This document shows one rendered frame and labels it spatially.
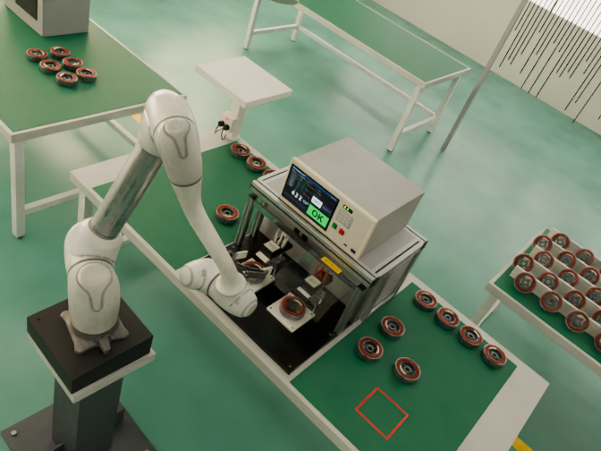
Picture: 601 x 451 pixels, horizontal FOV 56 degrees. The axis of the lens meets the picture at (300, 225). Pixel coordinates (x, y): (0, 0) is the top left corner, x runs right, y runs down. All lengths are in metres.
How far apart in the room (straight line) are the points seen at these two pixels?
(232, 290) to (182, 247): 0.71
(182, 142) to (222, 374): 1.75
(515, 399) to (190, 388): 1.54
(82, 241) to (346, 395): 1.12
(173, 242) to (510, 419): 1.61
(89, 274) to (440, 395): 1.45
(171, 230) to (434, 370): 1.31
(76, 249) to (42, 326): 0.29
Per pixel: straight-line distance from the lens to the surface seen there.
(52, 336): 2.12
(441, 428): 2.40
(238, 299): 1.92
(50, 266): 3.47
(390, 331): 2.53
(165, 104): 1.74
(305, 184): 2.27
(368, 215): 2.13
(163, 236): 2.60
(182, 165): 1.63
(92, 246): 2.01
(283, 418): 3.05
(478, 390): 2.62
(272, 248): 2.43
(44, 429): 2.87
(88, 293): 1.91
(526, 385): 2.80
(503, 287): 3.20
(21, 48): 3.85
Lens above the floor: 2.53
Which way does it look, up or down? 38 degrees down
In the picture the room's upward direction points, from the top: 22 degrees clockwise
